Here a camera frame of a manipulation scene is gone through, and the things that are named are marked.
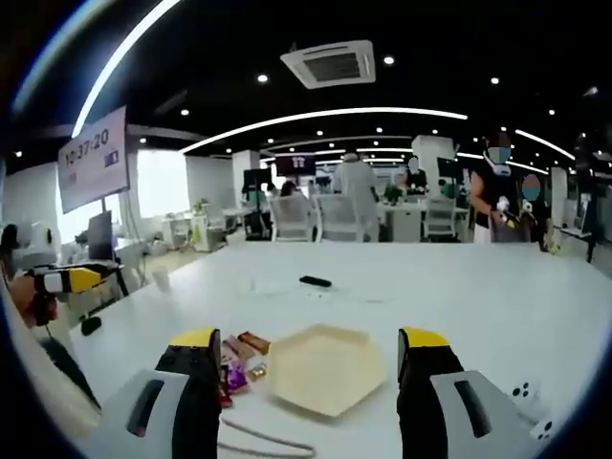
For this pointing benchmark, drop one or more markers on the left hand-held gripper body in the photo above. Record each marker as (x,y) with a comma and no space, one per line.
(36,241)

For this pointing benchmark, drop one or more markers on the brown food snack packet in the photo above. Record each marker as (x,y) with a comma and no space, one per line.
(253,341)

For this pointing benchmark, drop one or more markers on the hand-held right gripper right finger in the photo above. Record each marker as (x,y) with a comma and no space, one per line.
(425,406)

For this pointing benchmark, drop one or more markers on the large clock display screen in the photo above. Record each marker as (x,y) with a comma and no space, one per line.
(93,160)

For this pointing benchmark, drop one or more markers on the green potted plant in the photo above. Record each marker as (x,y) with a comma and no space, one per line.
(393,193)

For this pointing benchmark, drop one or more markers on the black remote control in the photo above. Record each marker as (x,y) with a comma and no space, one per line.
(315,281)

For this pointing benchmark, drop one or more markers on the white game controller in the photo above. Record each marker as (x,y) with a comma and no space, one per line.
(544,429)
(525,392)

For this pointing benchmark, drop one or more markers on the black computer monitor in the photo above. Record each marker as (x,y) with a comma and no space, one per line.
(100,236)

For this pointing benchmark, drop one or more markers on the purple food snack packet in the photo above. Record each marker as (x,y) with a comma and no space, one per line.
(237,376)

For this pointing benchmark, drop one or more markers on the small gold food candy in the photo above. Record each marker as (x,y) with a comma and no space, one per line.
(258,370)

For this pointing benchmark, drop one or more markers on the white mesh office chair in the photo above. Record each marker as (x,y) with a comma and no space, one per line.
(340,219)
(440,217)
(292,220)

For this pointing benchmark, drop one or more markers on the white paper cup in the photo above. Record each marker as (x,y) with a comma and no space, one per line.
(161,281)

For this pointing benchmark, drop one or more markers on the pink food snack packet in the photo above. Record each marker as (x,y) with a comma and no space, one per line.
(237,350)

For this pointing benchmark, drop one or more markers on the beige hexagonal container tray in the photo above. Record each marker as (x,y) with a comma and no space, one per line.
(325,368)

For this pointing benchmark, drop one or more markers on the black monitor on stand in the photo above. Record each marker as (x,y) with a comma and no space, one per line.
(449,170)

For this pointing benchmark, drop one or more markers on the ceiling air conditioner unit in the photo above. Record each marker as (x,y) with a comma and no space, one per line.
(330,64)

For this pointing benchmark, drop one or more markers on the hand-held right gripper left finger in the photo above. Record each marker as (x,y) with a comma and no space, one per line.
(191,411)

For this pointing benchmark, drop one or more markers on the purple hanging display screen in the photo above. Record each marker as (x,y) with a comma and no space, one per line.
(295,165)

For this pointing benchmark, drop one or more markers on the small black oval device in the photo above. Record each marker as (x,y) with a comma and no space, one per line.
(91,325)

